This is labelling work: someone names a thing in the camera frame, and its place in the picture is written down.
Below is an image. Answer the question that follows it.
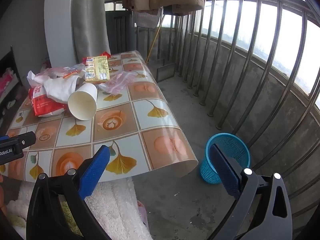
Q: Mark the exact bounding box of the white tissue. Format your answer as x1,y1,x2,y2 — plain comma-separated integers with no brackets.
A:
44,76,81,101
27,70,47,87

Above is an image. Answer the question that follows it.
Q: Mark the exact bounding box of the black furniture frame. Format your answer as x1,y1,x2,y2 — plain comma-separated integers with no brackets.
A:
0,45,21,120

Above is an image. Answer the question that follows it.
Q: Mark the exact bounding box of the blue plastic basket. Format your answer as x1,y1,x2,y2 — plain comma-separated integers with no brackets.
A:
199,133,251,184

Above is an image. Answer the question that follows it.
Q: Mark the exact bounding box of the white paper cup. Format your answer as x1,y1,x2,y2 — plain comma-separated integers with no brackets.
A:
68,82,98,121

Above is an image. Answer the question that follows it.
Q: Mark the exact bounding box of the clear pink printed plastic bag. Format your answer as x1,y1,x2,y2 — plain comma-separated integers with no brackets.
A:
98,71,136,96

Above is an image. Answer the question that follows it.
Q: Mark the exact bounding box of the yellow broom handle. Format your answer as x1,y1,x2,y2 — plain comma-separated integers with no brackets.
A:
145,15,163,63

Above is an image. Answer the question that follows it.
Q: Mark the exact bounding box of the yellow snack packet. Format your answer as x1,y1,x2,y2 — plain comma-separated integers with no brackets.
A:
83,56,111,83

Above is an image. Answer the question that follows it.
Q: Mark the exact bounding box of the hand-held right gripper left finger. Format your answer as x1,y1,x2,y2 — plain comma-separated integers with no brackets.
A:
26,144,111,240

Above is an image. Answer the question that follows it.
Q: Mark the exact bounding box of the pink slipper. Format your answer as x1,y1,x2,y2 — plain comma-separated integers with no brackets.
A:
137,200,148,231

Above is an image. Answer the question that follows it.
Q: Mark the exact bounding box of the pink clear wrapper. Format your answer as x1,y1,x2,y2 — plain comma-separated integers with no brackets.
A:
35,66,86,79

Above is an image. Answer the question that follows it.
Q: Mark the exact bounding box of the pink flowered blanket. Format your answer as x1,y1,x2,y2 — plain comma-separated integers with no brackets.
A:
0,68,19,98

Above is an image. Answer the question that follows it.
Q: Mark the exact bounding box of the grey curtain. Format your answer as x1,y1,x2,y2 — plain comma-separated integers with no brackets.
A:
71,0,112,64

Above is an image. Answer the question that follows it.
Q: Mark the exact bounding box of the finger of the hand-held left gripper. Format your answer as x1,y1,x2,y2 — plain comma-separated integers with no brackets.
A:
10,131,37,151

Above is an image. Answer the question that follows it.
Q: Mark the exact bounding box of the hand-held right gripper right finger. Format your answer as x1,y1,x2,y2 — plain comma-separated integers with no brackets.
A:
207,143,293,240

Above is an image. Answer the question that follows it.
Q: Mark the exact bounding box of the dark framed panel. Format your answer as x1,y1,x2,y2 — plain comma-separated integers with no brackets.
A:
150,58,175,82

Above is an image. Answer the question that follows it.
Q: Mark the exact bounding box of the leaf patterned tablecloth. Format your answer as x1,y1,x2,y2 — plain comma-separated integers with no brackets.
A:
5,50,199,183

